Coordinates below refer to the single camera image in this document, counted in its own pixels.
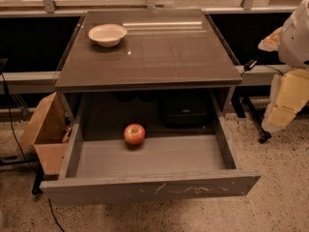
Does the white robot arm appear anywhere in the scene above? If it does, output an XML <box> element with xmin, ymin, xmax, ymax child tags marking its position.
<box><xmin>258</xmin><ymin>0</ymin><xmax>309</xmax><ymax>132</ymax></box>

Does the white bowl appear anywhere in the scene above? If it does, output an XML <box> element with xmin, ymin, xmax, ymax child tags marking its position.
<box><xmin>88</xmin><ymin>24</ymin><xmax>127</xmax><ymax>47</ymax></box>

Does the black adapter with cable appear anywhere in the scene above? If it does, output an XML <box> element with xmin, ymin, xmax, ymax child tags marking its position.
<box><xmin>243</xmin><ymin>59</ymin><xmax>284</xmax><ymax>75</ymax></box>

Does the red apple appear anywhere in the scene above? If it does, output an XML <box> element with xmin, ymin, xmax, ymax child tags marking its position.
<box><xmin>124</xmin><ymin>124</ymin><xmax>146</xmax><ymax>146</ymax></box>

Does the black floor cable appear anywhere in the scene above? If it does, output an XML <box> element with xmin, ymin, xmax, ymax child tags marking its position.
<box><xmin>0</xmin><ymin>72</ymin><xmax>66</xmax><ymax>232</ymax></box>

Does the open grey drawer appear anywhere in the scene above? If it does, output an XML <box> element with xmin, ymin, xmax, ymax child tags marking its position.
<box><xmin>40</xmin><ymin>94</ymin><xmax>262</xmax><ymax>207</ymax></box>

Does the grey cabinet with glossy top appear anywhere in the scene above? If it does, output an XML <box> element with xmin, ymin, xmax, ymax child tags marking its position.
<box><xmin>55</xmin><ymin>9</ymin><xmax>241</xmax><ymax>127</ymax></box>

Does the black bag under cabinet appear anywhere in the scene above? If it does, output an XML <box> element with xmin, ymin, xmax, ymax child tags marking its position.
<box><xmin>158</xmin><ymin>97</ymin><xmax>213</xmax><ymax>128</ymax></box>

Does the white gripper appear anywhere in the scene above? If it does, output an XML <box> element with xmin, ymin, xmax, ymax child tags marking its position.
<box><xmin>258</xmin><ymin>27</ymin><xmax>309</xmax><ymax>132</ymax></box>

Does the brown cardboard box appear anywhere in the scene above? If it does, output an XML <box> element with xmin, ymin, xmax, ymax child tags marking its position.
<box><xmin>19</xmin><ymin>92</ymin><xmax>68</xmax><ymax>180</ymax></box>

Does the black wheeled stand leg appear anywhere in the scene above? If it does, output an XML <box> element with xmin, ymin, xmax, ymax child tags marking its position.
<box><xmin>231</xmin><ymin>91</ymin><xmax>271</xmax><ymax>144</ymax></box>

